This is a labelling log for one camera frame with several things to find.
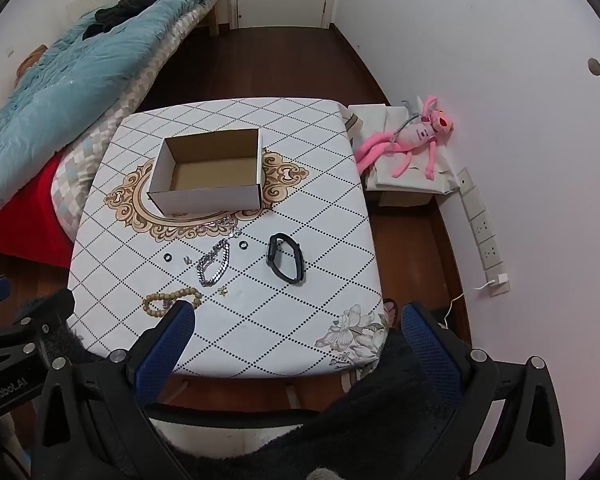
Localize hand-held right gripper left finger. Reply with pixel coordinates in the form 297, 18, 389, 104
32, 300, 197, 480

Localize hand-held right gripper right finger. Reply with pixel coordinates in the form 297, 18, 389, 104
401, 302, 567, 480

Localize wooden bead bracelet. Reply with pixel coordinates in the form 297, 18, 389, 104
141, 286, 204, 318

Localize silver chain bracelet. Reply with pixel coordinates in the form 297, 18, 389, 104
196, 238, 231, 288

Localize thin silver necklace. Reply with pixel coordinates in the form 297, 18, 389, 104
180, 215, 243, 241

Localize black smart band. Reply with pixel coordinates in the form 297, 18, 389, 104
266, 232, 308, 286

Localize cardboard box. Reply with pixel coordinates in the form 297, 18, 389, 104
147, 128, 265, 217

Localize slipper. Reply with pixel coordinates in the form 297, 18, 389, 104
382, 297, 401, 331

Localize red bed sheet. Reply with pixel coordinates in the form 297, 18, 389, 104
0, 152, 76, 268

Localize dark fuzzy clothing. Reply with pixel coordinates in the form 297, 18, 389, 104
20, 297, 481, 480

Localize white power strip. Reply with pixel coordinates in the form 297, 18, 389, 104
457, 167, 511, 296

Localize pink plush toy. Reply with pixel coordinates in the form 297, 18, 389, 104
355, 95, 456, 181

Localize light blue quilt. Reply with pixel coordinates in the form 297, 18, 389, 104
0, 0, 231, 216

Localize brown headboard piece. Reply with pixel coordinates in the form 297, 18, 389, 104
15, 44, 48, 86

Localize black clothes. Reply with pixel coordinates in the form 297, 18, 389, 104
82, 0, 163, 41

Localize white charger cable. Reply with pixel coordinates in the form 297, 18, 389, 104
437, 282, 501, 331

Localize grey wire hanger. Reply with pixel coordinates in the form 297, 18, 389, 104
397, 97, 423, 136

